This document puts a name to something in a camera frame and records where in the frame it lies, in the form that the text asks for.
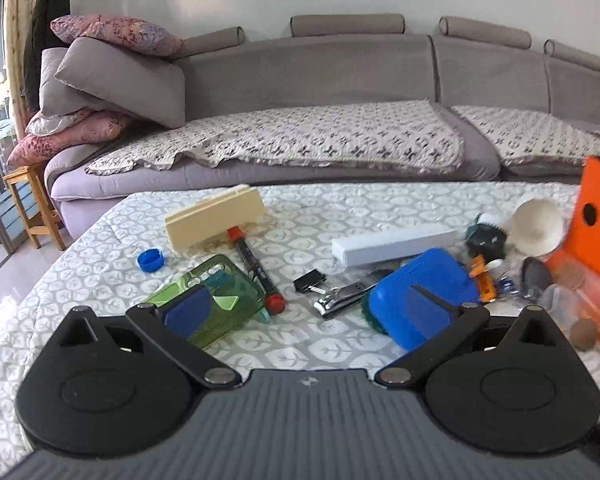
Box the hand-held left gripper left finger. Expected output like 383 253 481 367
45 285 243 391

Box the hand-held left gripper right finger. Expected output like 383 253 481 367
374 284 576 390

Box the orange cardboard box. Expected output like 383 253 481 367
545 155 600 353

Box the small transparent plastic box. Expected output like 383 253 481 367
540 284 588 333

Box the leaf-print quilted desktop cloth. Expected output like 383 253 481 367
0 180 600 476

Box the orange utility knife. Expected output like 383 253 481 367
469 255 496 303

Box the green transparent phone case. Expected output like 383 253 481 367
139 254 271 350

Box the blue bottle cap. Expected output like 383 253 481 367
137 249 166 273

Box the blue plastic box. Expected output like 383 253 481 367
362 247 482 353

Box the black marker with red caps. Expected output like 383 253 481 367
227 226 287 317

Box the black round brush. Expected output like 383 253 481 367
465 212 507 263

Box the patterned quilted sofa cover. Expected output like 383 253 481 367
85 100 466 178
450 105 600 178

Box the grey oval object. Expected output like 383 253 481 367
520 256 553 303

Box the cream rectangular box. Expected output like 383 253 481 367
164 184 267 256

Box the long white box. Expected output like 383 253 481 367
331 229 458 268

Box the white bowl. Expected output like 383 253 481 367
509 198 565 257

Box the metal nail clipper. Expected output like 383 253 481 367
314 269 396 321

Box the brown walnut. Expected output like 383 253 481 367
570 317 599 350

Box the black binder clip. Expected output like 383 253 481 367
293 269 328 295

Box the wooden stool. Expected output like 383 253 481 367
2 165 66 251

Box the pink floral pillow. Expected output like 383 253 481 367
50 14 183 58
7 110 133 168

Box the grey wedge cushion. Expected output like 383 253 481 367
55 37 187 128

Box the grey square cushion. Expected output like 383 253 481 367
39 47 106 118

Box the grey fabric sofa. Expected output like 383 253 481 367
45 12 600 241

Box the dark hanging coat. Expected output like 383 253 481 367
22 0 73 111

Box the beige patterned curtain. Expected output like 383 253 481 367
5 0 61 171

